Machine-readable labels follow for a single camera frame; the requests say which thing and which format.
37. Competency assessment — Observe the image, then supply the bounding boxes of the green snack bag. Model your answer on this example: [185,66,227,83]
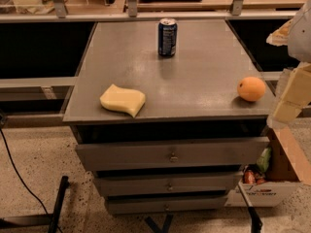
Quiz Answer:
[257,148,272,173]

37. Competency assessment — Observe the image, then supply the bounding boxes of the top grey drawer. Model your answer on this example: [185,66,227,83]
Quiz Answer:
[76,137,269,171]

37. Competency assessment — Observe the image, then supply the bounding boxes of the middle grey drawer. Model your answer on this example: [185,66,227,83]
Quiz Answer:
[94,172,242,197]

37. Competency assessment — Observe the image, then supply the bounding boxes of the metal railing frame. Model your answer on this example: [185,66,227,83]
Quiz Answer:
[0,0,307,23]

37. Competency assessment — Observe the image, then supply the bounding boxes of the orange fruit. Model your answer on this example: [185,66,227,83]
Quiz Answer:
[237,77,265,102]

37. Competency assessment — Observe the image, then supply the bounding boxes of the blue pepsi can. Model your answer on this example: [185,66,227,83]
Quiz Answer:
[157,18,178,57]

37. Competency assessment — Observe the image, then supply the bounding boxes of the black metal floor stand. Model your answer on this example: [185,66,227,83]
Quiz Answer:
[0,175,70,233]

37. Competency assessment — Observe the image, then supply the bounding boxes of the yellow wavy sponge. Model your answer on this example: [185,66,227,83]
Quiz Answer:
[100,84,146,117]

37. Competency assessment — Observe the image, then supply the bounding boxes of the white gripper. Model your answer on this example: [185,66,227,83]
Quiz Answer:
[266,0,311,127]

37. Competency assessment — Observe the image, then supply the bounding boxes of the black floor cable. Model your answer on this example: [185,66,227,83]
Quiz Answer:
[0,128,64,233]

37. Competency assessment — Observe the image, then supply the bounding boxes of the grey drawer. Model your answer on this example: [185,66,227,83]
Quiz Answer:
[94,172,242,197]
[105,196,226,215]
[76,137,269,171]

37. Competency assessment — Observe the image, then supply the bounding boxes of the cardboard box with snacks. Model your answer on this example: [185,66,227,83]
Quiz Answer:
[225,126,311,208]

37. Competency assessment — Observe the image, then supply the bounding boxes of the bottom grey drawer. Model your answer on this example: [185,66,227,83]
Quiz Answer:
[105,196,226,215]

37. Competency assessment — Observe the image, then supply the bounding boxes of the grey drawer cabinet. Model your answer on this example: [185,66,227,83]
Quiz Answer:
[64,20,273,202]

